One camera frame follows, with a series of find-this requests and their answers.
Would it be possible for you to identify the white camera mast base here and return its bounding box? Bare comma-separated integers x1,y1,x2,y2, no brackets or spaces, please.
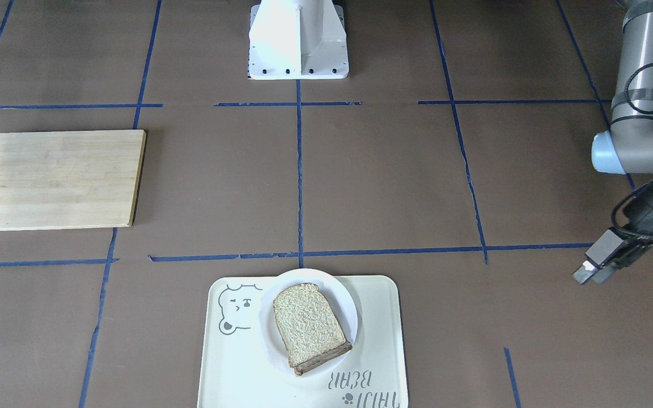
247,1,350,80

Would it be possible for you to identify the toast with fried egg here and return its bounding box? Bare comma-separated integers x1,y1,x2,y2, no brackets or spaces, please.
292,342,353,376

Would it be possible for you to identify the white round plate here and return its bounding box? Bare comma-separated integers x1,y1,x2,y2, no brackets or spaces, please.
256,269,359,377

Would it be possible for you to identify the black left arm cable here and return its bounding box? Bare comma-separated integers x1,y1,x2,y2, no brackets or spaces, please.
610,62,653,244

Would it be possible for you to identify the bread slice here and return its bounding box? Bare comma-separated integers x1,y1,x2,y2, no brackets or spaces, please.
272,282,351,369

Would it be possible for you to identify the cream bear tray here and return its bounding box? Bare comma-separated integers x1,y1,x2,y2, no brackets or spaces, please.
196,275,409,407

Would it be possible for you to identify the wooden cutting board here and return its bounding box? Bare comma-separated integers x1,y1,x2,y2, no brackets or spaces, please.
0,130,147,231

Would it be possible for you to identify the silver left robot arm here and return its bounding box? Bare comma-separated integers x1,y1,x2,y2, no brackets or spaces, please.
573,1,653,284

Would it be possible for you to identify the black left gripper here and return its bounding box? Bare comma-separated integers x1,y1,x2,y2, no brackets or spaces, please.
573,184,653,285

